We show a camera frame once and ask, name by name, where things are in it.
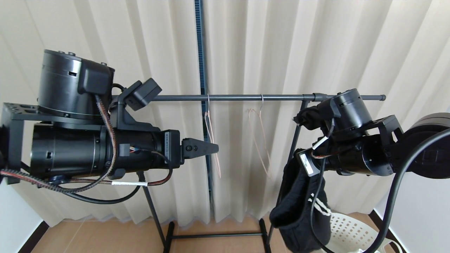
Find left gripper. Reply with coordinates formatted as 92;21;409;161
105;128;183;176

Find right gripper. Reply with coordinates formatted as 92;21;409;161
295;141;354;177

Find black shorts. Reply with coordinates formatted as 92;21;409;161
269;156;333;253

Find pink clothes hanger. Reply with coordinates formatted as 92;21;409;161
247;94;272;178
205;94;221;178

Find white laundry basket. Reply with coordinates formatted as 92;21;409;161
329;211;403;253

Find black clothes rack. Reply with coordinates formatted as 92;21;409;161
137;93;386;253

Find white curtain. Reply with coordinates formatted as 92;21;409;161
0;0;211;227
203;0;450;223

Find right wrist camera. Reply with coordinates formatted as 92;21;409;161
293;105;322;131

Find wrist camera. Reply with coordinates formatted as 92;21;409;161
293;105;322;131
109;78;163;132

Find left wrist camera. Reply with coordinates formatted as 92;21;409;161
109;78;163;132

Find black cable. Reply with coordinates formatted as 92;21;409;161
310;118;450;253
62;183;142;205

